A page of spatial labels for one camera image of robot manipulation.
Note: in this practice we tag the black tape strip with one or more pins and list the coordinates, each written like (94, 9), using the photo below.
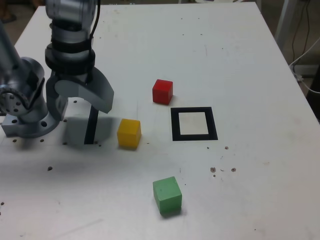
(90, 130)

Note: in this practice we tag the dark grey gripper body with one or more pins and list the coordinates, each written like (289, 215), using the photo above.
(81, 78)

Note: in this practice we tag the white metal post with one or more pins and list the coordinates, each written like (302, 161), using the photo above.
(283, 22)

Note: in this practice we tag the red cube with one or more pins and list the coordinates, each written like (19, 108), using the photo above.
(162, 92)

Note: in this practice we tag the green cube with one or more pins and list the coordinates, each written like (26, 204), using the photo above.
(166, 195)

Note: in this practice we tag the black tape square outline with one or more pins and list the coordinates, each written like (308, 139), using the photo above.
(175, 125)

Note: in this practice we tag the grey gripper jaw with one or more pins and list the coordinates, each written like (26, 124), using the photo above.
(55, 107)
(100, 97)

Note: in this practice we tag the yellow cube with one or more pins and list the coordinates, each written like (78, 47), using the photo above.
(128, 135)

